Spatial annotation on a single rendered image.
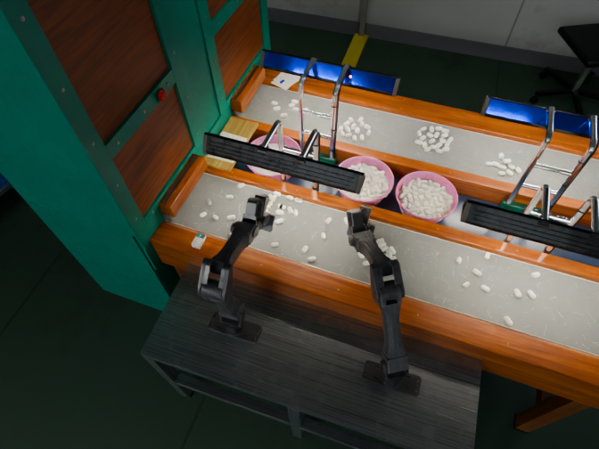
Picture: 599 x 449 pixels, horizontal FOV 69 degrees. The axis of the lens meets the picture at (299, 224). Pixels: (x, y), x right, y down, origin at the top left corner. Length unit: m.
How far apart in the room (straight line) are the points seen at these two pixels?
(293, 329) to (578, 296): 1.08
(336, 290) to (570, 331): 0.84
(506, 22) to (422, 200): 2.41
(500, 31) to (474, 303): 2.81
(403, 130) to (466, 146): 0.31
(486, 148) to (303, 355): 1.31
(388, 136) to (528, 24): 2.17
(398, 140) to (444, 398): 1.18
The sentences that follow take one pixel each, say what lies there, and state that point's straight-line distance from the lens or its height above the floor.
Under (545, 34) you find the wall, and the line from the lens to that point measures 4.19.
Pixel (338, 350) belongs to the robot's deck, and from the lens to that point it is 1.66.
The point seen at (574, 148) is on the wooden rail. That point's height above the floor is 0.77.
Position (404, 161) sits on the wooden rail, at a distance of 2.07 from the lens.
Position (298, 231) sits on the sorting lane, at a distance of 1.81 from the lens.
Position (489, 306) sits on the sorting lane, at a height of 0.74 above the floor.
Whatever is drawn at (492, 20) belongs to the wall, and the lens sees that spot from 4.10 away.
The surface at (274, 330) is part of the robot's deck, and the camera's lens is 1.69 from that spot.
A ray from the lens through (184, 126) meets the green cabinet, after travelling 1.91.
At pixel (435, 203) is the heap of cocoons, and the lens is 1.97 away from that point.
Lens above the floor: 2.24
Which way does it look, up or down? 55 degrees down
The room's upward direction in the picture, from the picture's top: 2 degrees counter-clockwise
